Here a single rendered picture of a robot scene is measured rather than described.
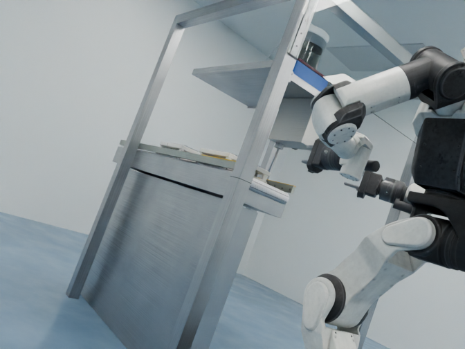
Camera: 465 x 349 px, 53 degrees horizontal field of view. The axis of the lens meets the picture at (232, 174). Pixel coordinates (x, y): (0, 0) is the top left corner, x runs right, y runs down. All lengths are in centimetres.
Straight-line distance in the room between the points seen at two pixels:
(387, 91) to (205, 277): 91
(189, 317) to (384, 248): 74
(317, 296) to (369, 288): 15
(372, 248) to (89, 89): 405
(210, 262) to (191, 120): 410
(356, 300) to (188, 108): 447
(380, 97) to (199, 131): 468
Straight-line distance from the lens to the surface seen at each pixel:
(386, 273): 139
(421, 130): 138
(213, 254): 168
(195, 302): 171
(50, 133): 492
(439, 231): 130
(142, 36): 533
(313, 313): 143
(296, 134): 197
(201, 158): 205
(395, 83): 121
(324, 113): 120
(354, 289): 141
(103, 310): 255
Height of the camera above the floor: 71
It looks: 5 degrees up
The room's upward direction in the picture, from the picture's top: 20 degrees clockwise
